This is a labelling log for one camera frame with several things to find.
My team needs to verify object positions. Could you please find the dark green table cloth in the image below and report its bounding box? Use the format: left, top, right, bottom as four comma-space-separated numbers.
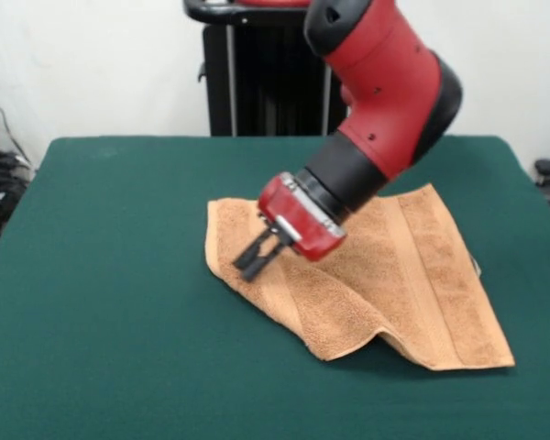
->
0, 135, 550, 440

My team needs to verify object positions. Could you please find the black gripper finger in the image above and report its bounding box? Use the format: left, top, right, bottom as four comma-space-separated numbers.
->
232, 226, 274, 271
241, 237, 286, 281

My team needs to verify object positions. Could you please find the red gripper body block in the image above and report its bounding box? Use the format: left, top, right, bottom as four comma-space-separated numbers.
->
257, 172, 347, 263

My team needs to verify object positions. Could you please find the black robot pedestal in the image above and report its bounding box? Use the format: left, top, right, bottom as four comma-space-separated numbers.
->
182, 0, 352, 138

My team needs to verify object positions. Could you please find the orange terry towel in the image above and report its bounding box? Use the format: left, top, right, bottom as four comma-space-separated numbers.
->
204, 182, 517, 371

